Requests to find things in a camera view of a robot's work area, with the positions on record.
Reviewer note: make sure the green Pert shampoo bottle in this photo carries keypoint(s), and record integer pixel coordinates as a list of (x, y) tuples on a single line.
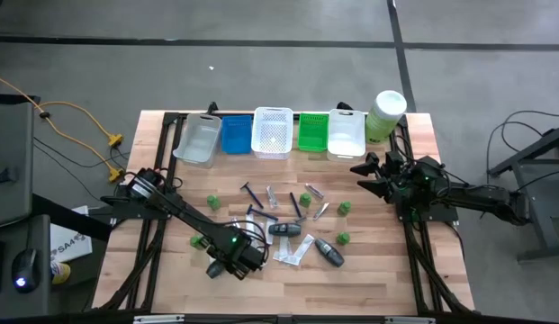
[(305, 200), (342, 238), (213, 202), (344, 208), (196, 243)]

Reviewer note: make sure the grey plastic bin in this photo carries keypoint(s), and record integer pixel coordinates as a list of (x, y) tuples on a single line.
[(198, 141)]

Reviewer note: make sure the dark desk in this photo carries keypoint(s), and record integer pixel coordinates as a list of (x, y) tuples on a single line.
[(40, 306)]

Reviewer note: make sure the black desk bar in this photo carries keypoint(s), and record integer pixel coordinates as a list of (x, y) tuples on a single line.
[(72, 220)]

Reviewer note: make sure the black computer mouse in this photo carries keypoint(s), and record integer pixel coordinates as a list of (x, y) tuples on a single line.
[(24, 270)]

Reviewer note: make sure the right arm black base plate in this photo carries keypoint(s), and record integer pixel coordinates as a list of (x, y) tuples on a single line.
[(441, 216)]

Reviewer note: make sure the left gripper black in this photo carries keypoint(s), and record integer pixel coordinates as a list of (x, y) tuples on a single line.
[(248, 257)]

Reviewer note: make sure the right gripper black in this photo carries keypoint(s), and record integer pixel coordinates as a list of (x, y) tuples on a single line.
[(403, 180)]

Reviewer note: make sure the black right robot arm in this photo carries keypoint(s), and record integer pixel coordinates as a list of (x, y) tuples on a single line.
[(477, 198)]

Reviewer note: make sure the black frame bracket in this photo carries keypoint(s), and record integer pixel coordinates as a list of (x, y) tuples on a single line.
[(344, 106), (211, 108)]

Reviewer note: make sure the black metal table frame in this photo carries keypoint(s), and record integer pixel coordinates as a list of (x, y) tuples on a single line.
[(169, 119)]

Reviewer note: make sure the white perforated plastic basket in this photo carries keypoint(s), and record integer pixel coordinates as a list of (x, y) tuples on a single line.
[(272, 132)]

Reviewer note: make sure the white plastic bin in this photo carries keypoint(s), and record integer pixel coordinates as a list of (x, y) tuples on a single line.
[(346, 135)]

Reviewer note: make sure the blue disposable razor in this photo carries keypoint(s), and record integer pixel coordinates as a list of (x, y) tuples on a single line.
[(262, 213), (252, 195), (295, 204)]

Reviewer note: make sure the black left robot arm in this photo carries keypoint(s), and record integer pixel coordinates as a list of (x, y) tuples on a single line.
[(189, 215)]

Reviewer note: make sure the blue plastic basket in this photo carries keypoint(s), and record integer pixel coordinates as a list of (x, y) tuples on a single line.
[(237, 135)]

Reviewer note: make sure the white printed paper box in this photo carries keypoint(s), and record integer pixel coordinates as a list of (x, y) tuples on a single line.
[(69, 243)]

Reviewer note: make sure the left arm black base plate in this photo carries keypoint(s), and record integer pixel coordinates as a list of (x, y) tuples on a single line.
[(121, 209)]

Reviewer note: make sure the green disinfecting wipes canister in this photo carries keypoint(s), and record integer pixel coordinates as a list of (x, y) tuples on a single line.
[(387, 112)]

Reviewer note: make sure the black desk frame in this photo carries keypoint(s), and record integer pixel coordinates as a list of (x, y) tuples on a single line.
[(526, 150)]

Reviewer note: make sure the grey desk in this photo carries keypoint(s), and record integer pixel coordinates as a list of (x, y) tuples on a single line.
[(9, 157)]

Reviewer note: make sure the silver table edge bracket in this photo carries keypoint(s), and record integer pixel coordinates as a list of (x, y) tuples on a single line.
[(158, 319), (409, 320)]

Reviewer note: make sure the yellow can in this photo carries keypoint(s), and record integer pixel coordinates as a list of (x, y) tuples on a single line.
[(62, 273)]

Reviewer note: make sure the shiny silver wrapped item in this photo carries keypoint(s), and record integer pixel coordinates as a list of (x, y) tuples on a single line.
[(272, 197)]

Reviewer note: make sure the green plastic basket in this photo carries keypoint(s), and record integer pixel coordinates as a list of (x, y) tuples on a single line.
[(313, 132)]

